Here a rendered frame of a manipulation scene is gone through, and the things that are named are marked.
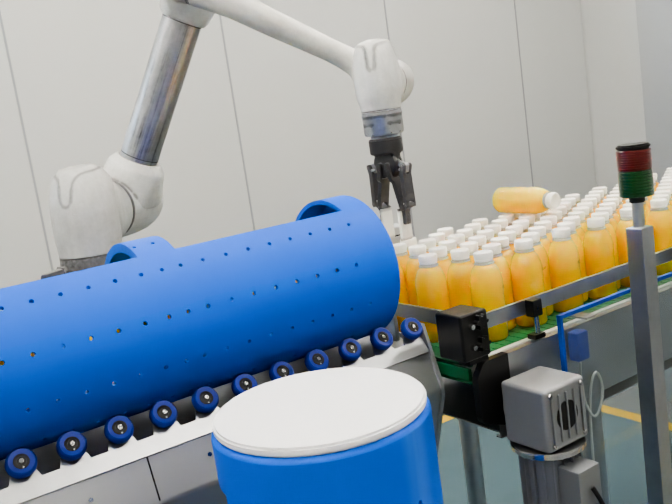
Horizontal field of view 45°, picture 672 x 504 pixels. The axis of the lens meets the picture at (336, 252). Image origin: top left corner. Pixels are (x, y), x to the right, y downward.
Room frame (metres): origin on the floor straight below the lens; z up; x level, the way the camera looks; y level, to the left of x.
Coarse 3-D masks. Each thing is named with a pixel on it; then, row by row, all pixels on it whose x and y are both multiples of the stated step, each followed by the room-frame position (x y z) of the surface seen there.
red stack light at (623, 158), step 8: (616, 152) 1.55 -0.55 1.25; (624, 152) 1.53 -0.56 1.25; (632, 152) 1.52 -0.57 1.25; (640, 152) 1.52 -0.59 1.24; (648, 152) 1.52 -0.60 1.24; (616, 160) 1.55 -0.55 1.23; (624, 160) 1.53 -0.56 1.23; (632, 160) 1.52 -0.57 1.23; (640, 160) 1.52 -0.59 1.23; (648, 160) 1.52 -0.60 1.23; (624, 168) 1.53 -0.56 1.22; (632, 168) 1.52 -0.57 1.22; (640, 168) 1.52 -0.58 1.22; (648, 168) 1.52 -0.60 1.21
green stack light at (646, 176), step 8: (624, 176) 1.53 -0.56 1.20; (632, 176) 1.52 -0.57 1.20; (640, 176) 1.52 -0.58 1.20; (648, 176) 1.52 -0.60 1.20; (624, 184) 1.53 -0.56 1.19; (632, 184) 1.52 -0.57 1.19; (640, 184) 1.52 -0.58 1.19; (648, 184) 1.52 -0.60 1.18; (624, 192) 1.53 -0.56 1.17; (632, 192) 1.52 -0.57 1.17; (640, 192) 1.52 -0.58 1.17; (648, 192) 1.52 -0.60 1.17
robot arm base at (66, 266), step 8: (96, 256) 1.94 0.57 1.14; (104, 256) 1.95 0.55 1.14; (64, 264) 1.95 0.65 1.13; (72, 264) 1.94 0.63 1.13; (80, 264) 1.93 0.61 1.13; (88, 264) 1.93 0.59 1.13; (96, 264) 1.93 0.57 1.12; (104, 264) 1.94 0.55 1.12; (48, 272) 1.94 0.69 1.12; (56, 272) 1.93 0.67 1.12; (64, 272) 1.94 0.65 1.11
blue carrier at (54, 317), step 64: (128, 256) 1.43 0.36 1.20; (192, 256) 1.33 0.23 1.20; (256, 256) 1.37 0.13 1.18; (320, 256) 1.42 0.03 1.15; (384, 256) 1.49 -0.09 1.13; (0, 320) 1.14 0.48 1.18; (64, 320) 1.17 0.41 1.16; (128, 320) 1.22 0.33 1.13; (192, 320) 1.27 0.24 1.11; (256, 320) 1.33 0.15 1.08; (320, 320) 1.40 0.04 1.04; (384, 320) 1.52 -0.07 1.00; (0, 384) 1.10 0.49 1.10; (64, 384) 1.15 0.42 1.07; (128, 384) 1.21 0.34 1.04; (192, 384) 1.29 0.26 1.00; (0, 448) 1.13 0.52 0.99
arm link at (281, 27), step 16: (192, 0) 1.92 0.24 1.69; (208, 0) 1.91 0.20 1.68; (224, 0) 1.90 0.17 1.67; (240, 0) 1.90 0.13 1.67; (256, 0) 1.92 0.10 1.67; (224, 16) 1.93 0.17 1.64; (240, 16) 1.90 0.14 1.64; (256, 16) 1.90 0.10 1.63; (272, 16) 1.91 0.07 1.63; (288, 16) 1.95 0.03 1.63; (272, 32) 1.92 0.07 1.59; (288, 32) 1.93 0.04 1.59; (304, 32) 1.95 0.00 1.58; (320, 32) 1.99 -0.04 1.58; (304, 48) 1.96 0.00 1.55; (320, 48) 1.97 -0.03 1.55; (336, 48) 1.98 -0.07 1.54; (352, 48) 2.00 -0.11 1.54; (336, 64) 2.00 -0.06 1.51; (352, 64) 1.98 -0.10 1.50; (400, 64) 1.93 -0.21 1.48
